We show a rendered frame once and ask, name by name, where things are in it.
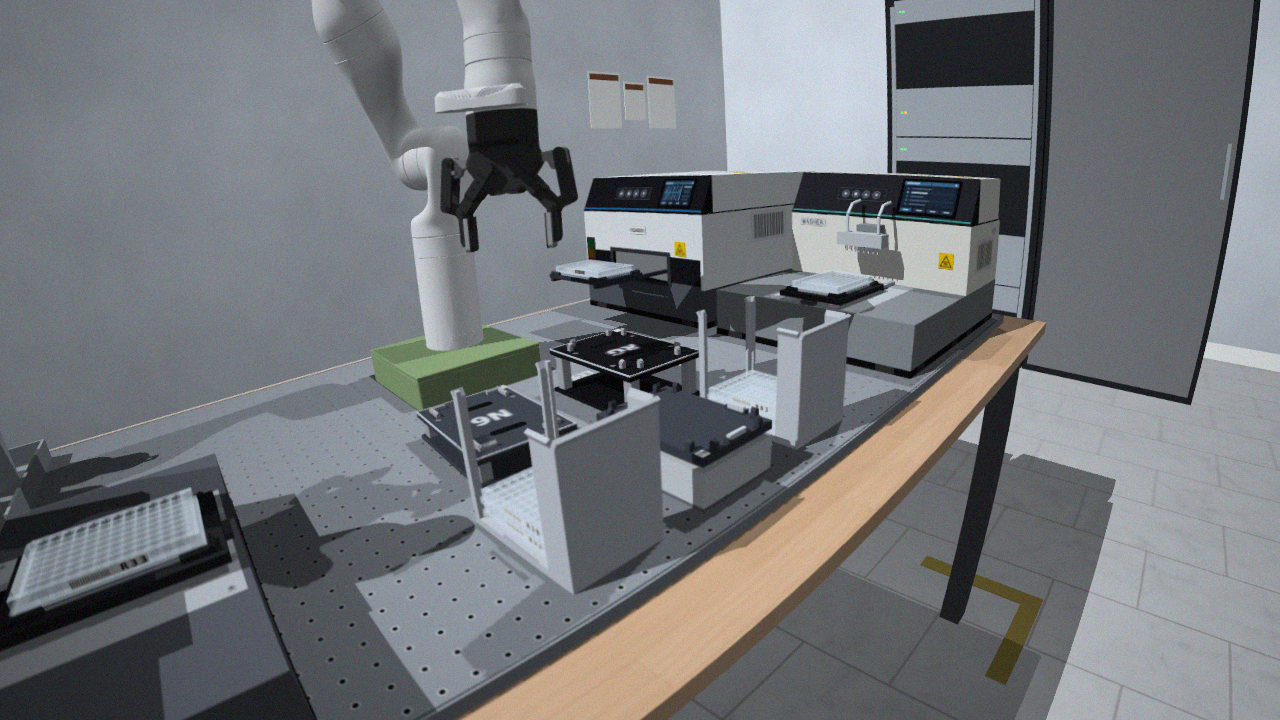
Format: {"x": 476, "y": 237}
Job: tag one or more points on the black regrip nest plate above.
{"x": 628, "y": 360}

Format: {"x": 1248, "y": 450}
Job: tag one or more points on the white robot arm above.
{"x": 365, "y": 47}

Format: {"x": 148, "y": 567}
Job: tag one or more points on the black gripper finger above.
{"x": 559, "y": 158}
{"x": 452, "y": 169}

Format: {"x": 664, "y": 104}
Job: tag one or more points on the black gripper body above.
{"x": 499, "y": 136}

